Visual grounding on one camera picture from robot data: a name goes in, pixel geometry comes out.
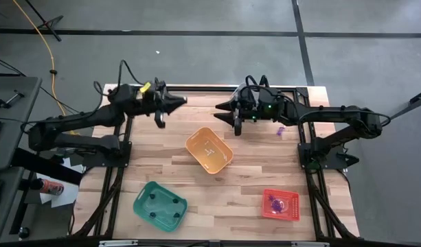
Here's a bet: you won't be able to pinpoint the black stand leg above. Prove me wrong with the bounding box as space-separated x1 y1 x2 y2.
383 87 421 121

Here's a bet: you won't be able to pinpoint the yellow plastic bin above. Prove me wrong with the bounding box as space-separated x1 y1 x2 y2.
184 126 235 175

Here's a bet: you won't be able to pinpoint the black tripod stand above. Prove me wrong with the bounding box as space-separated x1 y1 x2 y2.
24 0 65 43

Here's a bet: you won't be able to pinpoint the teal plastic bin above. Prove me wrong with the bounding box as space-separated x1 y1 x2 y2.
132 180 189 234

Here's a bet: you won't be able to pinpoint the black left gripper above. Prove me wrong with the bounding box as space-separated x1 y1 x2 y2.
143 81 187 128

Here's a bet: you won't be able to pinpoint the silver handled tool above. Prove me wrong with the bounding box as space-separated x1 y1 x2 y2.
0 89 25 113

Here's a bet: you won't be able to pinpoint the white paper sheets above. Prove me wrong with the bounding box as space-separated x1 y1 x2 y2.
36 156 84 209

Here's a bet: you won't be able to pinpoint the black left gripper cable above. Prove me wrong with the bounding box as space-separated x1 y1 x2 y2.
93 60 156 104

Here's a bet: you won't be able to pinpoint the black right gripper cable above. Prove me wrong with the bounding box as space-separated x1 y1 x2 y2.
244 74 297 104

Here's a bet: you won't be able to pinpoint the black floor cable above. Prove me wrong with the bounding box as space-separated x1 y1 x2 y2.
0 54 72 110

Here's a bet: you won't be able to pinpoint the yellow floor cable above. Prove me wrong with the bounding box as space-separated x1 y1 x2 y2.
11 0 76 134

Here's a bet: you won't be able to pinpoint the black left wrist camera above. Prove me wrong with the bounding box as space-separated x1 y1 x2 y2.
143 89 160 104

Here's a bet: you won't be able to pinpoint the black flat bar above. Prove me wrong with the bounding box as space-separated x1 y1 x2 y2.
10 147 84 186

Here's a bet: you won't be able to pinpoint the orange spray can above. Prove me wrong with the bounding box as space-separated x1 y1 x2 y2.
30 178 65 196

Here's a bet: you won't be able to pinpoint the silver metal bracket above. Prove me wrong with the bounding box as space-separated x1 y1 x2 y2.
98 239 139 247
290 241 330 247

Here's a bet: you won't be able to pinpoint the grey side desk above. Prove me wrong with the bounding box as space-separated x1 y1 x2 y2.
0 75 43 172
0 167 25 243

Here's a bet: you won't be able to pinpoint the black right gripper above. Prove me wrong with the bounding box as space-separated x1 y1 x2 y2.
213 85 263 137

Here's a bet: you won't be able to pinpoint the red plastic basket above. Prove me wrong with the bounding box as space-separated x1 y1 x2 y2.
261 188 301 222

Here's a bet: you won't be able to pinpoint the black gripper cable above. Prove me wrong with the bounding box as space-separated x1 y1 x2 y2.
244 74 297 104
93 60 156 104

